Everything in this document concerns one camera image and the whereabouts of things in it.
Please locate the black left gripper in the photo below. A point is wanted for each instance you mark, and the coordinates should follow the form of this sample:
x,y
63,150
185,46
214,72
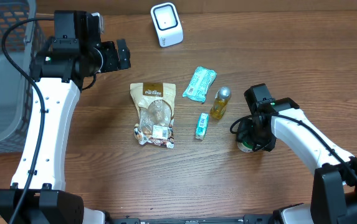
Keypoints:
x,y
114,63

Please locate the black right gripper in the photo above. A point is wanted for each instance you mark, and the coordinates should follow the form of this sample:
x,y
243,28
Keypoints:
x,y
247,137

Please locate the green lid white jar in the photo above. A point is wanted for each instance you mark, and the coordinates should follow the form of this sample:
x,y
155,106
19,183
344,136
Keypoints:
x,y
244,146

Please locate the yellow liquid bottle grey cap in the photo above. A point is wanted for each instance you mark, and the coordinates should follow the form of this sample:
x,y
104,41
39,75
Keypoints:
x,y
221,100

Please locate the Kleenex tissue pack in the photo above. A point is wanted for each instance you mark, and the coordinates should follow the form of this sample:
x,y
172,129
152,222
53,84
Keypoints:
x,y
202,125

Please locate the brown white snack bag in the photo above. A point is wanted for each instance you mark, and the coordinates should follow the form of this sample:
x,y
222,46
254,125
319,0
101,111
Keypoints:
x,y
154,103

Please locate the teal snack packet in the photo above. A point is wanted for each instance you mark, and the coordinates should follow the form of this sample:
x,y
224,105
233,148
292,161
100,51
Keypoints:
x,y
198,87

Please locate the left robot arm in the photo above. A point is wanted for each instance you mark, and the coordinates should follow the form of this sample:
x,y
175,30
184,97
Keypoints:
x,y
37,192

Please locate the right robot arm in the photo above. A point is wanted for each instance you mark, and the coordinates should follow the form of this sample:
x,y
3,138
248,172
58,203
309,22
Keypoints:
x,y
334,192

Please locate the white barcode scanner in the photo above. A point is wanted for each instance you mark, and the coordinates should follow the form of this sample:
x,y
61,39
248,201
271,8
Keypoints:
x,y
167,24

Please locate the grey plastic mesh basket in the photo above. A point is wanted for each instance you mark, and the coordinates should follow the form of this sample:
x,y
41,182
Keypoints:
x,y
15,91

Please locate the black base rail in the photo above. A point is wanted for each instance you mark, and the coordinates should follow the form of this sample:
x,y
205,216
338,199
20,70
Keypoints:
x,y
197,221

